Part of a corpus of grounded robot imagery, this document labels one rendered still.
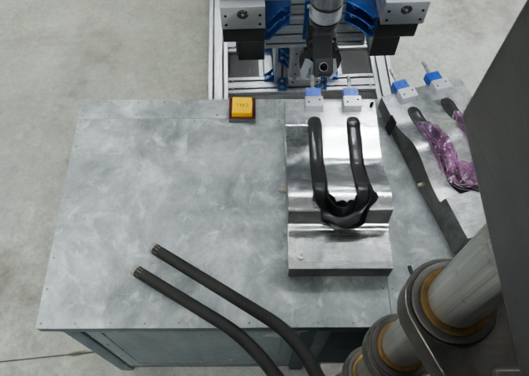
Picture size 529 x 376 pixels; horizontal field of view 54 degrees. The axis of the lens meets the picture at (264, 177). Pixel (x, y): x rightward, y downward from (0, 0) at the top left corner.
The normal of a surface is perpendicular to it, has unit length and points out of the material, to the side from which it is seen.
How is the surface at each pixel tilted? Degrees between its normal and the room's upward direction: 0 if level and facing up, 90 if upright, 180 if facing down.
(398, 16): 90
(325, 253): 0
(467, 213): 0
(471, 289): 90
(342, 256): 0
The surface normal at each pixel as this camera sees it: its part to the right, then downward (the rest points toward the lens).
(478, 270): -0.91, 0.37
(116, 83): 0.00, -0.48
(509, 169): -1.00, 0.00
